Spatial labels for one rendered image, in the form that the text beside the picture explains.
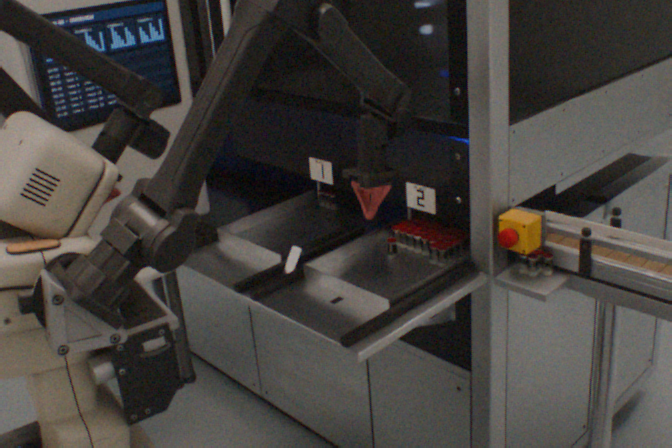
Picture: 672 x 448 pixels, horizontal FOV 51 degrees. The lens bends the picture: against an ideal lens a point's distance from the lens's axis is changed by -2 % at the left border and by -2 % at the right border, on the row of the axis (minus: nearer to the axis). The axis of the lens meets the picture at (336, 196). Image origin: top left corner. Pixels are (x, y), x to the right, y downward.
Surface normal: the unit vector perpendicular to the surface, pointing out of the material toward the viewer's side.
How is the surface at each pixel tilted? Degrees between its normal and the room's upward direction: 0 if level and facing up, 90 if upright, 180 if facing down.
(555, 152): 90
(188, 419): 0
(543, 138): 90
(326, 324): 0
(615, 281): 90
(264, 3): 65
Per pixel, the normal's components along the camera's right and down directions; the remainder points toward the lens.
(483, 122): -0.72, 0.30
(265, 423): -0.08, -0.93
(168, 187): -0.46, -0.08
